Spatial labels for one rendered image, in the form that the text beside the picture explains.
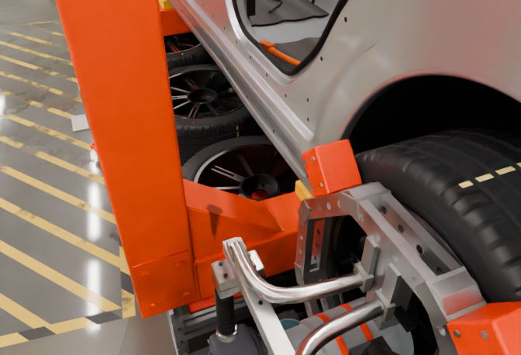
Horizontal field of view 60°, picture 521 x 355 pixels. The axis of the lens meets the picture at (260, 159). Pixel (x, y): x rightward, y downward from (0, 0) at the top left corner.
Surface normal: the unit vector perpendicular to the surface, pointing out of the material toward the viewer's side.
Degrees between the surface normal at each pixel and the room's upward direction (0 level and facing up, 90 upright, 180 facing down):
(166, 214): 90
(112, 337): 0
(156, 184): 90
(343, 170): 45
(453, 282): 0
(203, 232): 90
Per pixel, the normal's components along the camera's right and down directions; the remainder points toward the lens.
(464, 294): 0.27, -0.17
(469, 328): -0.92, 0.23
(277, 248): 0.38, 0.56
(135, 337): 0.00, -0.79
